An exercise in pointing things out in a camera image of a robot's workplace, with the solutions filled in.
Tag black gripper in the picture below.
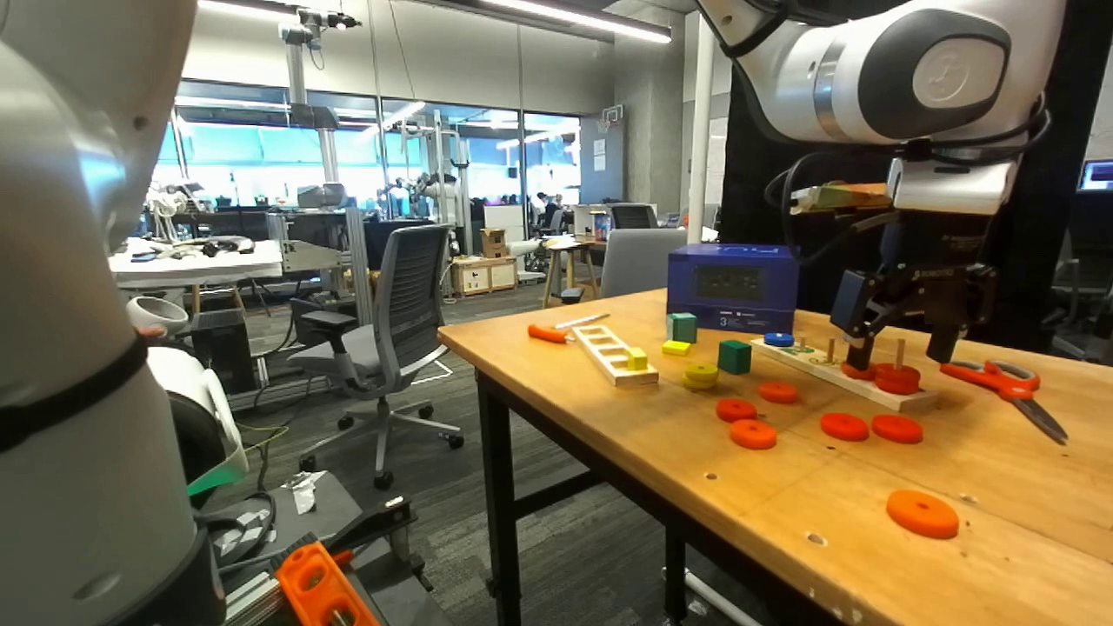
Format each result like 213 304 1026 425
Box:
832 219 998 367

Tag orange disc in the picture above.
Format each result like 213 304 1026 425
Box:
759 384 799 405
715 395 759 425
819 413 868 443
871 413 921 445
886 492 958 540
840 362 917 395

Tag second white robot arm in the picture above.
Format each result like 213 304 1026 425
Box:
0 0 223 626

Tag wooden peg rack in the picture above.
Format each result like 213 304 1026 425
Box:
754 337 935 410

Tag orange disc on table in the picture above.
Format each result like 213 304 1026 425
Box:
819 413 868 443
715 395 759 425
759 384 799 405
871 413 921 445

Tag small wooden ladder rack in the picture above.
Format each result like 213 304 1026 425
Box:
575 323 658 386

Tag green wooden cube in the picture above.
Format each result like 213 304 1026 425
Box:
715 342 752 377

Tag blue cube box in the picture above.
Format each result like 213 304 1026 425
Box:
668 245 799 333

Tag yellow round block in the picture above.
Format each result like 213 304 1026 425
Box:
682 364 719 392

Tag yellow square block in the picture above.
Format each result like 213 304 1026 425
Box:
662 342 692 354

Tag grey office chair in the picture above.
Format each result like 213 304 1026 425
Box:
601 228 686 294

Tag orange marker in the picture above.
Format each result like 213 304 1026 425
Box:
527 323 566 345

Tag cardboard box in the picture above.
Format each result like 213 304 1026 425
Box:
452 256 518 294

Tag black mesh office chair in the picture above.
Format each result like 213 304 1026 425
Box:
293 227 461 492

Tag orange plastic tool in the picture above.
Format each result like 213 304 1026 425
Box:
277 543 380 626

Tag orange handled scissors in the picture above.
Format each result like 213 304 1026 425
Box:
943 362 1067 445

